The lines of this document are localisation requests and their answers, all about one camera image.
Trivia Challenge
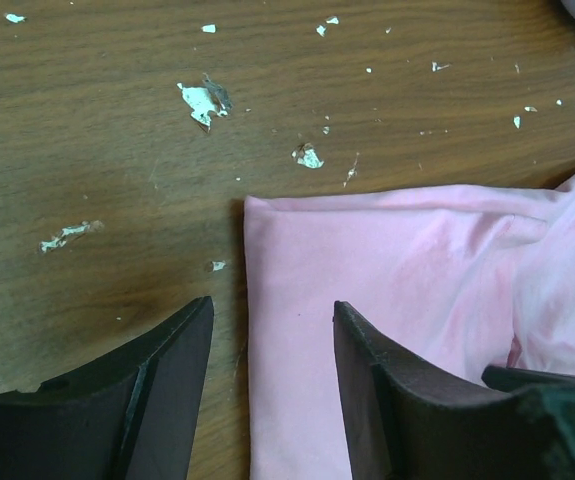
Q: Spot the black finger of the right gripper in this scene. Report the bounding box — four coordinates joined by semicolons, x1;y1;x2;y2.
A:
482;365;575;393

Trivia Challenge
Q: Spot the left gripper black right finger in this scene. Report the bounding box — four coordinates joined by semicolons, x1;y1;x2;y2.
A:
333;302;575;479

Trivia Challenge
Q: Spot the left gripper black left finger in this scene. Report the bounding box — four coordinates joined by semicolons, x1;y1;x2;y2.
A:
0;297;214;479

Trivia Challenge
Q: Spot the pink t-shirt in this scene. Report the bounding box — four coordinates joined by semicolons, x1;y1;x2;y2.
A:
244;175;575;479

